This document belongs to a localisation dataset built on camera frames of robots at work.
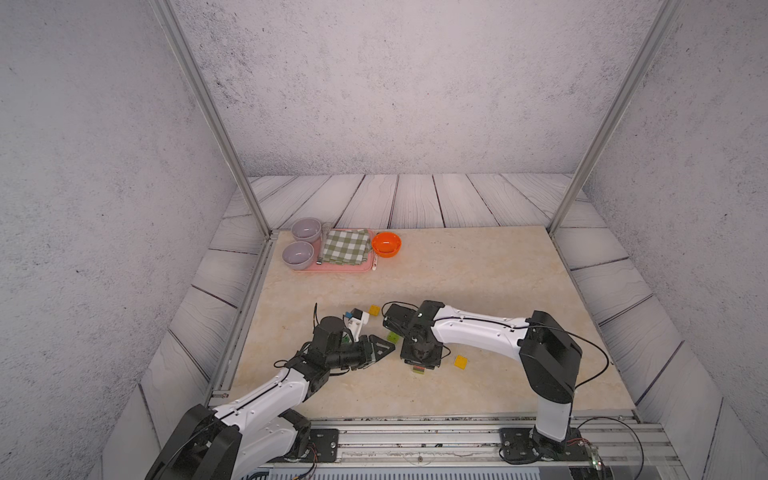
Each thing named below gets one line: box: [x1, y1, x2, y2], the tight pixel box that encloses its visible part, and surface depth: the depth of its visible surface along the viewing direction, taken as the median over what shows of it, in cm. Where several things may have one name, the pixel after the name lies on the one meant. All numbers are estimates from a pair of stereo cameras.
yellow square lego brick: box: [454, 355, 469, 370], surface depth 88 cm
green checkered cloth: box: [322, 228, 371, 266], surface depth 117 cm
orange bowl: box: [371, 232, 402, 259], surface depth 114 cm
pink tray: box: [304, 228, 375, 273], surface depth 113 cm
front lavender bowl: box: [282, 241, 315, 270], surface depth 110 cm
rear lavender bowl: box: [292, 217, 322, 243], surface depth 118 cm
